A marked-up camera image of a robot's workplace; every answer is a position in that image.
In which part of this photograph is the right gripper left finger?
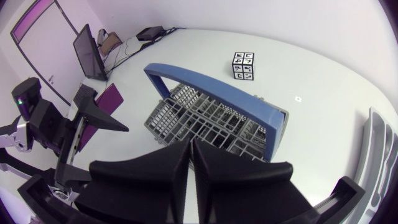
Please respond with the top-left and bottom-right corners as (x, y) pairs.
(74, 138), (191, 224)

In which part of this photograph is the black-and-white patterned cube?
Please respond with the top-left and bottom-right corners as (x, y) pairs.
(231, 52), (255, 81)

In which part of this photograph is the grey cutlery basket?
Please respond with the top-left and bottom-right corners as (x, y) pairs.
(143, 63), (290, 170)

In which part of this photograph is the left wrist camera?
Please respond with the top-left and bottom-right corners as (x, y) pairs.
(11, 77), (43, 122)

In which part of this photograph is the black power brick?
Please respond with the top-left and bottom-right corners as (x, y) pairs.
(136, 26), (165, 42)

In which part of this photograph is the brown cardboard box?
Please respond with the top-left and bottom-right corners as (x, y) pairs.
(98, 31), (123, 57)

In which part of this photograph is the dark screen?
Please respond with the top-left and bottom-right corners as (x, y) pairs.
(73, 24), (109, 82)

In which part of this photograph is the black cable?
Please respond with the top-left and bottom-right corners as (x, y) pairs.
(157, 27), (187, 40)
(105, 39), (162, 75)

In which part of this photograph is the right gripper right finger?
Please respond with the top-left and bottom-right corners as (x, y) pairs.
(192, 138), (313, 224)

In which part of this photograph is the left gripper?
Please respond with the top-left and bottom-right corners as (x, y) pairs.
(29, 84), (130, 188)

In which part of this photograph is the grey cutlery tray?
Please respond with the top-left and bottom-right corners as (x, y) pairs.
(345, 107), (398, 224)

